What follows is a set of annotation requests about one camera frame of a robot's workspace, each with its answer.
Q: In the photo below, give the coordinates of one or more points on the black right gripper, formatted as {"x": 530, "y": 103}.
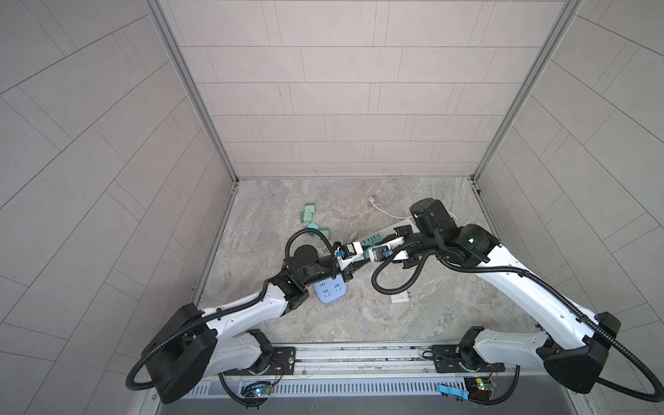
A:
{"x": 402, "y": 229}

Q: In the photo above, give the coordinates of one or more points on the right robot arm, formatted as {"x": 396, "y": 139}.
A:
{"x": 573, "y": 343}

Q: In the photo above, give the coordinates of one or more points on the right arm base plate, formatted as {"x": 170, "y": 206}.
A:
{"x": 454, "y": 359}

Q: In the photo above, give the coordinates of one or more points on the circuit board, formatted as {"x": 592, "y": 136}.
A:
{"x": 258, "y": 390}
{"x": 481, "y": 389}

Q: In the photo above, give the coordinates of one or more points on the blue round power cube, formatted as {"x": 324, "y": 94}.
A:
{"x": 331, "y": 289}

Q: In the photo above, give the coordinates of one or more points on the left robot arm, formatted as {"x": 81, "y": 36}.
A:
{"x": 196, "y": 343}

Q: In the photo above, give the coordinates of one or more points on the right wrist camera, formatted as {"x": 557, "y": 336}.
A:
{"x": 386, "y": 249}

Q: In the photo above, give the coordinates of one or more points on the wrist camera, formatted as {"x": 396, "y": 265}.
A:
{"x": 349, "y": 254}
{"x": 386, "y": 249}

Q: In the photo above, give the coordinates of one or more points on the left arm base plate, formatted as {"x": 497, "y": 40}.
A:
{"x": 280, "y": 362}

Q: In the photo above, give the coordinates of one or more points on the left circuit board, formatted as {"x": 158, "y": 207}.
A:
{"x": 258, "y": 390}

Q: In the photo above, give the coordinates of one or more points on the blue tape tag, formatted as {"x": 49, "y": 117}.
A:
{"x": 459, "y": 394}

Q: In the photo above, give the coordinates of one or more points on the white multicolour power strip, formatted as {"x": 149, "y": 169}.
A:
{"x": 390, "y": 230}

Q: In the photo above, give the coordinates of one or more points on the right circuit board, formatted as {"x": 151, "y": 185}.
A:
{"x": 481, "y": 389}

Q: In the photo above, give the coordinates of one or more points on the white charger block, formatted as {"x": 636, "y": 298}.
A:
{"x": 400, "y": 298}

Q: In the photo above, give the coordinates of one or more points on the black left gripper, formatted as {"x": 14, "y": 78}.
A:
{"x": 348, "y": 273}

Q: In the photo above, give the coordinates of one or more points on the aluminium rail frame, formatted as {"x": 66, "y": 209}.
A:
{"x": 354, "y": 370}

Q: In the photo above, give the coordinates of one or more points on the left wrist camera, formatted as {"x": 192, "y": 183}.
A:
{"x": 349, "y": 254}

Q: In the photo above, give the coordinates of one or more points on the green charger cube middle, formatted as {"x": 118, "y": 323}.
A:
{"x": 306, "y": 217}

